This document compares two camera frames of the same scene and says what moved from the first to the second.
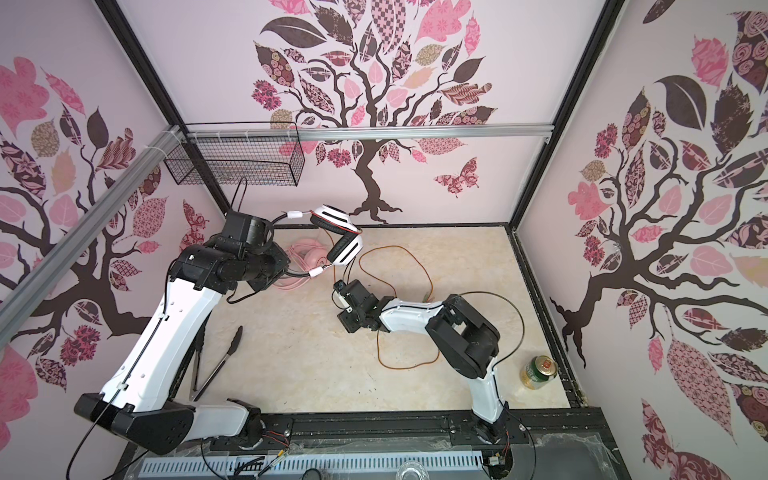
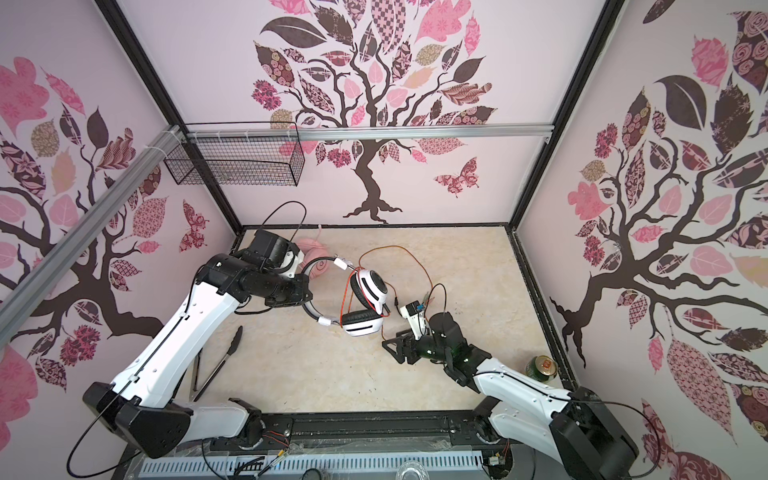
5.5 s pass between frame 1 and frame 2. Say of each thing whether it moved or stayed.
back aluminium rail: stayed
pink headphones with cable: stayed
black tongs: stayed
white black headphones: moved
